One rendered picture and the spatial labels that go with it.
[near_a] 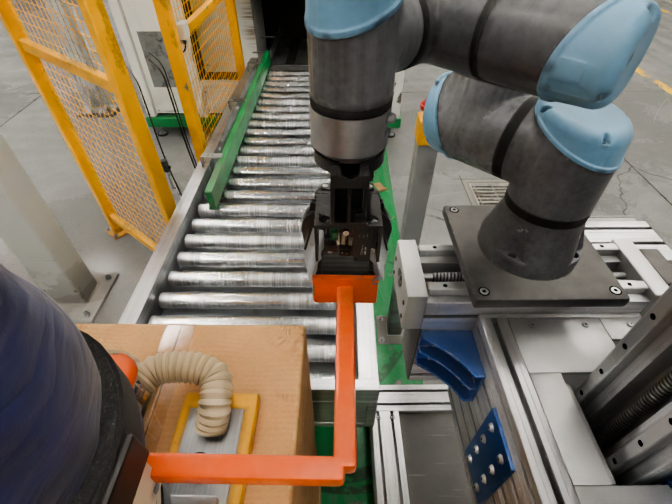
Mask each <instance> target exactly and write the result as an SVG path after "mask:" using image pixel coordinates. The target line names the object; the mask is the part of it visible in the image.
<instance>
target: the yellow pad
mask: <svg viewBox="0 0 672 504"><path fill-rule="evenodd" d="M198 394H199V393H191V392H189V393H187V394H186V397H185V400H184V404H183V407H182V410H181V413H180V417H179V420H178V423H177V427H176V430H175V433H174V436H173V440H172V443H171V446H170V450H169V453H200V454H250V455H251V453H252V447H253V441H254V434H255V428H256V422H257V416H258V410H259V403H260V399H259V396H258V394H246V393H232V394H233V396H232V397H231V398H230V399H231V400H232V403H231V404H230V407H231V413H230V420H229V425H228V427H227V428H228V430H227V432H225V433H224V434H223V435H220V436H217V437H207V436H202V435H200V434H198V433H197V432H196V431H195V429H194V427H195V421H196V415H197V412H198V411H197V409H198V406H199V404H198V401H199V400H200V399H201V398H200V396H199V395H198ZM167 485H168V489H169V493H170V495H202V496H217V497H218V498H219V504H243V502H244V496H245V490H246V485H237V484H189V483H167Z"/></svg>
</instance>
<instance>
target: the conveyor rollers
mask: <svg viewBox="0 0 672 504"><path fill-rule="evenodd" d="M309 102H310V90H309V71H268V73H267V76H266V79H265V81H264V84H263V87H262V89H261V92H260V95H259V97H258V100H257V103H256V105H255V108H254V111H253V113H252V116H251V118H250V121H249V124H248V126H247V129H246V132H245V134H244V137H243V140H242V142H241V145H240V148H239V150H238V153H237V156H236V158H235V161H234V164H233V166H232V169H231V172H230V174H229V177H228V180H227V182H226V185H225V188H224V190H295V191H223V193H222V196H221V198H220V201H219V203H310V200H311V198H313V199H315V198H314V196H315V191H316V190H318V189H319V188H321V183H329V182H330V173H329V172H327V171H325V170H323V169H321V168H320V167H319V166H318V165H317V164H316V162H315V160H314V147H313V146H312V143H311V131H310V110H309ZM208 206H209V204H199V206H198V213H199V216H201V217H303V215H304V213H305V211H306V209H307V208H308V207H309V205H308V204H218V206H217V209H216V210H209V208H208ZM301 227H302V219H221V218H194V219H193V220H192V230H193V231H194V232H302V230H301ZM185 246H186V247H187V248H242V249H304V239H303V235H228V234H187V235H186V236H185ZM177 264H178V265H179V266H223V267H306V265H305V257H304V253H291V252H179V253H178V255H177ZM168 282H169V284H170V286H217V287H312V279H311V280H309V279H308V272H260V271H171V272H170V273H169V276H168ZM336 304H337V303H334V302H314V301H313V293H227V292H162V293H161V294H160V296H159V305H160V307H161V308H195V309H305V310H336ZM148 324H201V325H304V326H305V328H306V334H329V335H336V317H262V316H151V318H150V319H149V322H148ZM307 348H308V359H309V362H335V351H336V344H309V343H307Z"/></svg>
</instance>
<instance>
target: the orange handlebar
mask: <svg viewBox="0 0 672 504"><path fill-rule="evenodd" d="M109 354H110V356H111V357H112V358H113V360H114V361H115V362H116V364H117V365H118V366H119V367H120V369H121V370H122V371H123V373H124V374H125V375H126V377H127V378H128V379H129V381H130V384H131V386H132V388H133V387H134V385H135V382H136V379H137V374H138V368H137V365H136V362H135V360H133V359H132V358H131V357H130V356H128V355H127V354H123V353H109ZM147 463H148V464H149V465H150V466H151V467H152V470H151V475H150V477H151V479H152V480H153V481H154V482H155V483H189V484H237V485H286V486H334V487H340V486H342V485H343V484H344V481H345V473H347V474H351V473H354V472H355V470H356V467H357V442H356V388H355V335H354V288H353V287H351V286H339V287H337V304H336V351H335V397H334V444H333V456H300V455H250V454H200V453H149V456H148V459H147Z"/></svg>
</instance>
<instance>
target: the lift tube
mask: <svg viewBox="0 0 672 504"><path fill-rule="evenodd" d="M101 404H102V385H101V376H100V373H99V370H98V367H97V364H96V362H95V359H94V357H93V355H92V353H91V351H90V349H89V347H88V345H87V343H86V341H85V339H84V337H83V335H82V334H81V332H80V330H79V329H78V327H77V326H76V324H75V323H74V322H73V321H72V319H71V318H70V317H69V315H68V314H67V313H66V312H65V311H64V309H63V308H62V307H61V306H60V305H59V304H58V303H57V302H56V301H55V300H53V299H52V298H51V297H50V296H49V295H47V294H46V293H45V292H44V291H42V290H41V289H39V288H38V287H36V286H35V285H33V284H32V283H30V282H28V281H27V280H25V279H23V278H21V277H19V276H17V275H16V274H14V273H12V272H10V271H9V270H8V269H6V268H5V267H4V266H3V265H2V264H1V263H0V504H71V503H72V501H73V499H74V497H75V496H76V494H77V492H78V490H79V488H80V486H81V485H82V483H83V481H84V479H85V477H86V476H87V474H88V472H89V470H90V467H91V464H92V461H93V458H94V456H95V453H96V450H97V447H98V444H99V432H100V417H101Z"/></svg>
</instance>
